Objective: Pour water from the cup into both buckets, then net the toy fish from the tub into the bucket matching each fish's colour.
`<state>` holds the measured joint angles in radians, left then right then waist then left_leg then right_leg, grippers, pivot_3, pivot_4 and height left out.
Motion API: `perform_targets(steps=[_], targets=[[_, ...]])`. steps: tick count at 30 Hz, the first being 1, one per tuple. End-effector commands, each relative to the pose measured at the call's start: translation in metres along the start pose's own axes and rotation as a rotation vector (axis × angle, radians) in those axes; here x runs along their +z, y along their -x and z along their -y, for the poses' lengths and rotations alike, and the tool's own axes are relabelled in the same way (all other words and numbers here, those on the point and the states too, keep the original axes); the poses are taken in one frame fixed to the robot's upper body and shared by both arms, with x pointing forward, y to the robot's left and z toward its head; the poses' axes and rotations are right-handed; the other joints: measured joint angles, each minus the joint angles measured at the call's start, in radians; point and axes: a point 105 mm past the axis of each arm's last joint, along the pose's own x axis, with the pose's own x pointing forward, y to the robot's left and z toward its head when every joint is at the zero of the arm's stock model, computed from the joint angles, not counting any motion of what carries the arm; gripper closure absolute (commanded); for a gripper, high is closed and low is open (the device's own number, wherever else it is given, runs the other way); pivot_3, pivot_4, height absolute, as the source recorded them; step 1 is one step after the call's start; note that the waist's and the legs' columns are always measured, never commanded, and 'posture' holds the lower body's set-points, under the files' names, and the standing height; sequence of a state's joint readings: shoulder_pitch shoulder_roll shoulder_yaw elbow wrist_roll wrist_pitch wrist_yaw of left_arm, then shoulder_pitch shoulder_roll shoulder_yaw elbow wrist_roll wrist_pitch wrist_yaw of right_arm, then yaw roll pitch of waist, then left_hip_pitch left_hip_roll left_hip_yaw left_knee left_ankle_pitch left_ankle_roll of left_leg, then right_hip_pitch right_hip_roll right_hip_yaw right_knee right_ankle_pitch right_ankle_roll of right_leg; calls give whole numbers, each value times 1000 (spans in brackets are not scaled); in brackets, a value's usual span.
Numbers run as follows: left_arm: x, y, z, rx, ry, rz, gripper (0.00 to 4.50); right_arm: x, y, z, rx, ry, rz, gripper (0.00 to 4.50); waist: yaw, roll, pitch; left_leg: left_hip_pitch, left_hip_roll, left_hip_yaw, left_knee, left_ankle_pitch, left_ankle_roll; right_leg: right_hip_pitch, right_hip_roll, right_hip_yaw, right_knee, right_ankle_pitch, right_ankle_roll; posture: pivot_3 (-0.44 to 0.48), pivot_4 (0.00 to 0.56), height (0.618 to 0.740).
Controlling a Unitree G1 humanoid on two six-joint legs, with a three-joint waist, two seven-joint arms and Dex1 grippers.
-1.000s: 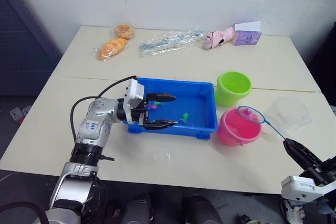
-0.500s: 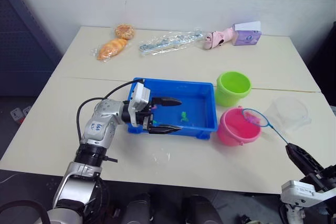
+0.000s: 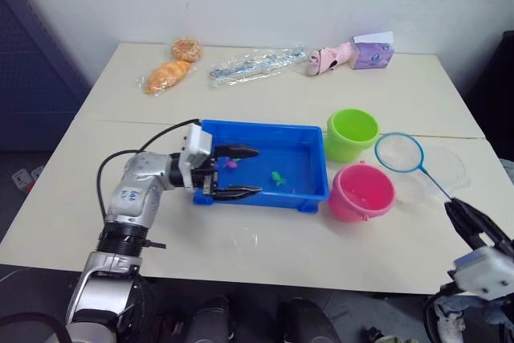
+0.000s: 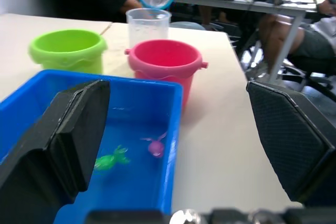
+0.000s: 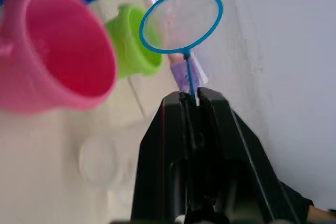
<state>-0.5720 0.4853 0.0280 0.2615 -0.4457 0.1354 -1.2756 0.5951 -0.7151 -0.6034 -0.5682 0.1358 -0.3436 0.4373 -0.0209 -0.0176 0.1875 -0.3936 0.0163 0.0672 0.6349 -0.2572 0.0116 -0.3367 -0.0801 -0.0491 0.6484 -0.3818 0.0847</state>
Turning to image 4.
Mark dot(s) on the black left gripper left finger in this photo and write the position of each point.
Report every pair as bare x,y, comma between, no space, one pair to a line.
65,140

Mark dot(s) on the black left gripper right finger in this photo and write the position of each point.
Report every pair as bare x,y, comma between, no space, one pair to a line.
291,140

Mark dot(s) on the blue plastic tub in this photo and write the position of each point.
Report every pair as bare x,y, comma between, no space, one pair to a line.
141,140

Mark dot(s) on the green plastic bucket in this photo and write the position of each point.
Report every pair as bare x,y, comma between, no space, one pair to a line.
68,51

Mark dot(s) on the pink toy fish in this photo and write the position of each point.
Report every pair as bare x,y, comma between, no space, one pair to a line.
155,147

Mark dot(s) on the pink plastic bucket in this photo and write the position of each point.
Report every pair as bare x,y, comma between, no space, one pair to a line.
164,64

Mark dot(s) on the clear plastic measuring cup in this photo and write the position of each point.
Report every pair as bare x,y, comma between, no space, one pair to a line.
147,27

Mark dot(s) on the black office chair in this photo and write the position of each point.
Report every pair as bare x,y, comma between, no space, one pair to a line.
307,77

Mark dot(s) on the seated person in shorts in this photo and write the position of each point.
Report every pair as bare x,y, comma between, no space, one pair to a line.
296,35

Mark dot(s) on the grey background table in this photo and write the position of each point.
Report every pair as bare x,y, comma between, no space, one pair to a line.
246,6

